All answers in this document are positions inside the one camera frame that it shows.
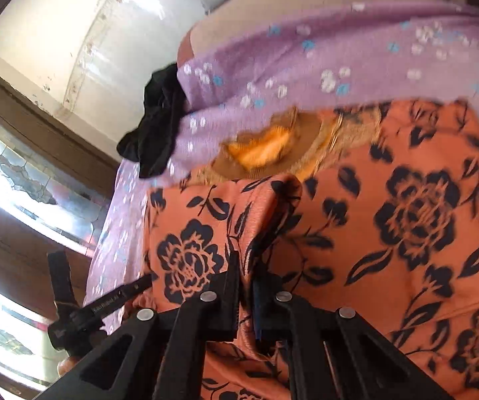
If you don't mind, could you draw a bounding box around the purple floral bed sheet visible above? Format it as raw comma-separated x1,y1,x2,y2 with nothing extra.
82,0,479,334

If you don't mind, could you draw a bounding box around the person's left hand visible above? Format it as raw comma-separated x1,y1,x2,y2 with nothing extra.
57,356,81,377

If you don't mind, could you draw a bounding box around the black cloth on bed edge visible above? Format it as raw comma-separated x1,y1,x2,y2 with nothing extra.
117,63,185,179

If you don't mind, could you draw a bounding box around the brown wooden window frame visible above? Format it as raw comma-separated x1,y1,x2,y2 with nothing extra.
0,77,119,198

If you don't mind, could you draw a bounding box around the orange black floral garment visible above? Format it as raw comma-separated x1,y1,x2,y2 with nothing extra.
126,98,479,399

